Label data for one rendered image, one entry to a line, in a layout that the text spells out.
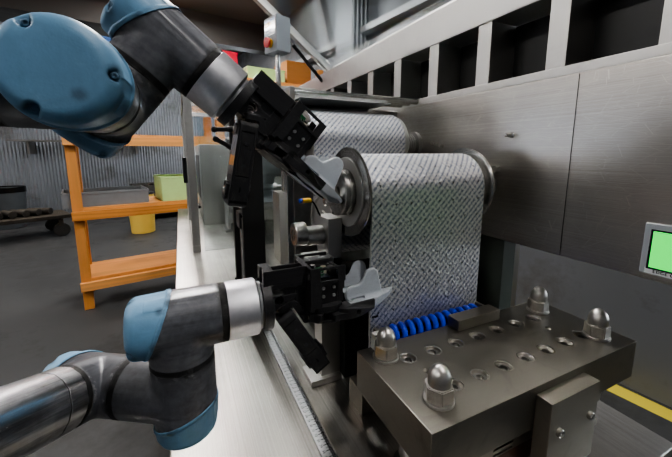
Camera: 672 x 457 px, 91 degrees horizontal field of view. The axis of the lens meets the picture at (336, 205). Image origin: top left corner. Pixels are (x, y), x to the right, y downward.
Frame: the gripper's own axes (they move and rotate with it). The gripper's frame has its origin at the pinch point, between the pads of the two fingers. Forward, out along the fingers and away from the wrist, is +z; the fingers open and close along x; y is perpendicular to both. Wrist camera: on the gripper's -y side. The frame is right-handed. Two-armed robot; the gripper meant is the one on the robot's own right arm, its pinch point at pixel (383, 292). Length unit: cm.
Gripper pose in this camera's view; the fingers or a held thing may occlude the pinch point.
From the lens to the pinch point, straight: 55.9
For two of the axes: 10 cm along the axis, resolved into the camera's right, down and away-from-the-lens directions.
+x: -4.2, -1.4, 8.9
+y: 0.0, -9.9, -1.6
